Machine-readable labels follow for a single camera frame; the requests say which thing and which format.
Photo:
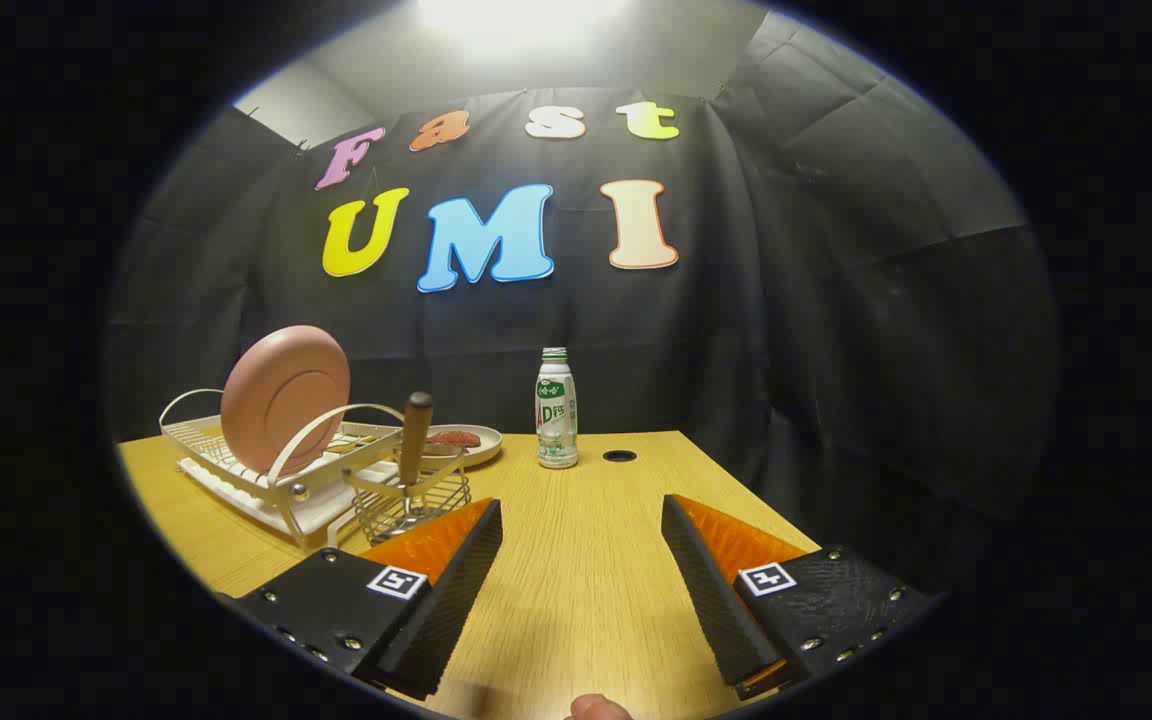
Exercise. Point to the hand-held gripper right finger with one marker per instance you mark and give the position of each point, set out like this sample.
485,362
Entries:
711,590

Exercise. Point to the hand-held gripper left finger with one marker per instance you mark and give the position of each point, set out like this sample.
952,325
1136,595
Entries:
451,590

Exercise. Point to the pink plate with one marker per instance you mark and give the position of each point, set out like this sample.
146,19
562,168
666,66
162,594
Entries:
281,400

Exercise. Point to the beige plate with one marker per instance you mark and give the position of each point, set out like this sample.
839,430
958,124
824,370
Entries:
486,449

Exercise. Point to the red meat piece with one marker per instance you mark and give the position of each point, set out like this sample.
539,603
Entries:
454,438

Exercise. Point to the white green drink bottle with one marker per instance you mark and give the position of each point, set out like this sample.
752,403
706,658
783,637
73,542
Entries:
556,420

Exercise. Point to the black backdrop cloth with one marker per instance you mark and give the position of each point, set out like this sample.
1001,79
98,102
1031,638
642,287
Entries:
816,350

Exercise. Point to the ceiling light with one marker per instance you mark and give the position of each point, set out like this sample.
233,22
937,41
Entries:
521,20

